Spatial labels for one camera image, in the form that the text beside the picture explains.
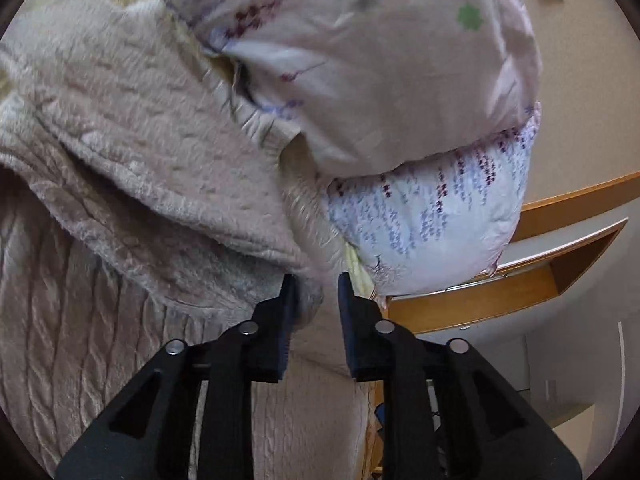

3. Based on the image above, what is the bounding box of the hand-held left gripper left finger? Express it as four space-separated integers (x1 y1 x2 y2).
55 273 297 480

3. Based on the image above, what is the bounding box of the beige cable-knit fleece blanket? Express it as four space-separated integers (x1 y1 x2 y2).
0 0 373 480

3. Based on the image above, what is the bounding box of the beige fuzzy blanket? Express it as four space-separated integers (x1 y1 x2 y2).
0 0 381 306

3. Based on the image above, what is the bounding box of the floral print duvet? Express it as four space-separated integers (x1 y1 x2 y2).
122 0 543 306

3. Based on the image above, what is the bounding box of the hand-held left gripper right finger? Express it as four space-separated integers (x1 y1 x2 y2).
337 272 584 480

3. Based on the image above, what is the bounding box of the wooden headboard shelf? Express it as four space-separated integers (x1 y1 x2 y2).
387 172 640 336

